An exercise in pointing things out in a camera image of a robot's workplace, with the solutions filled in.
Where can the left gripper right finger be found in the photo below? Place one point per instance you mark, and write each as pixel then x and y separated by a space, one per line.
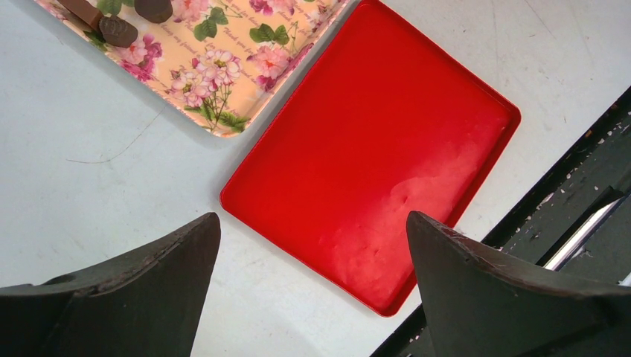
pixel 479 301

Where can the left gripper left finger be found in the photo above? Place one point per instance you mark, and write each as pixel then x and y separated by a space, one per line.
pixel 145 302

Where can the floral tray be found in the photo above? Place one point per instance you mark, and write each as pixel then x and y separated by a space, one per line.
pixel 217 62

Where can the dark chocolate piece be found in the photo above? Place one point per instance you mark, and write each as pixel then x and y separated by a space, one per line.
pixel 155 11
pixel 117 32

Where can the brown chocolate bar piece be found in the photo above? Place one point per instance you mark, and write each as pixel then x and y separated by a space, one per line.
pixel 86 12

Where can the red box lid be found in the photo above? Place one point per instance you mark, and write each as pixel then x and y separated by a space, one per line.
pixel 385 122

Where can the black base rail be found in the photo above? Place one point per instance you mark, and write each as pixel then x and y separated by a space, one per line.
pixel 575 220

